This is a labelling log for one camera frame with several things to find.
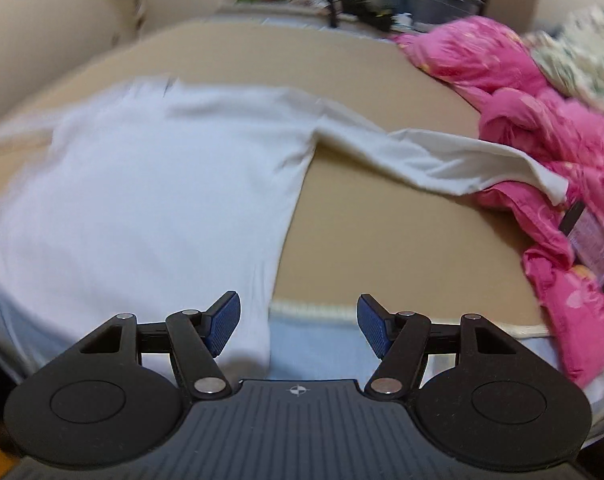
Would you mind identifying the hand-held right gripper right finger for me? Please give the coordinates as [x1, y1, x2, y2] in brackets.
[357, 294, 520, 401]

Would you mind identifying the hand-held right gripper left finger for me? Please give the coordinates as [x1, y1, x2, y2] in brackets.
[79, 291, 243, 402]

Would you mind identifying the white shirt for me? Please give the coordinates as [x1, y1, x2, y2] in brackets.
[0, 77, 570, 386]

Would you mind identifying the white care label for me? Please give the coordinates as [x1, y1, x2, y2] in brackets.
[557, 202, 604, 291]

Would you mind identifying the pink quilt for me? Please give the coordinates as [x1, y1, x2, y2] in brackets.
[392, 15, 604, 388]

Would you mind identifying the pale floral cloth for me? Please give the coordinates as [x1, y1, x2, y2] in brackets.
[524, 5, 604, 126]

